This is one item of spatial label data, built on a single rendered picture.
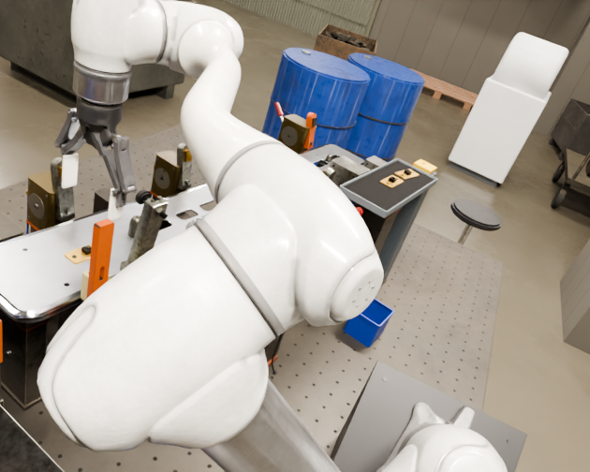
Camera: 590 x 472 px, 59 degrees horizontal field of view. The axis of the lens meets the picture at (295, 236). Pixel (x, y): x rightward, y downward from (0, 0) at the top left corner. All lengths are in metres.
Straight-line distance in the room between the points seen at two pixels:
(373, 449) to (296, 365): 0.38
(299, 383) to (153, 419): 0.95
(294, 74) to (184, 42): 2.53
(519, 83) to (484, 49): 3.83
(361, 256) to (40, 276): 0.76
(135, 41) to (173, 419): 0.62
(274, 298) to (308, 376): 0.99
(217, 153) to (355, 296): 0.21
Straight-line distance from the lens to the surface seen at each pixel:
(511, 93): 5.33
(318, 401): 1.37
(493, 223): 3.08
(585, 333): 3.59
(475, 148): 5.46
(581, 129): 7.50
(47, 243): 1.17
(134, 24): 0.90
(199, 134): 0.60
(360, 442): 1.14
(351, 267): 0.43
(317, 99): 3.38
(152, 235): 0.97
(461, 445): 0.91
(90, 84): 0.93
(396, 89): 3.90
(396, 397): 1.15
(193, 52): 0.92
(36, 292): 1.05
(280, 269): 0.43
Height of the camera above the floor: 1.69
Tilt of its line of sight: 31 degrees down
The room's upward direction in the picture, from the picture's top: 19 degrees clockwise
